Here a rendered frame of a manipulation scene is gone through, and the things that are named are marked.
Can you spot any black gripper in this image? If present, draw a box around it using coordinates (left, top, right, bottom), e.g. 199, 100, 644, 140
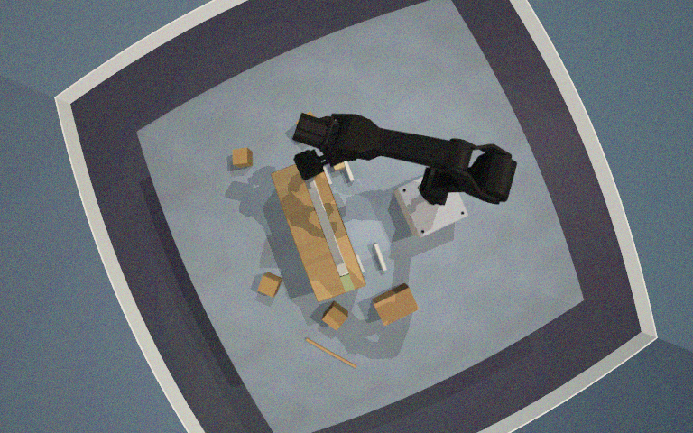
293, 149, 345, 180

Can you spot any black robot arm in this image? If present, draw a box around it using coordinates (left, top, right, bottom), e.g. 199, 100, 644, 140
292, 113, 517, 205

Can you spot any tan thin stick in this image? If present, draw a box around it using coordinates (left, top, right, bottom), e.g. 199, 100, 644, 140
306, 338, 356, 368

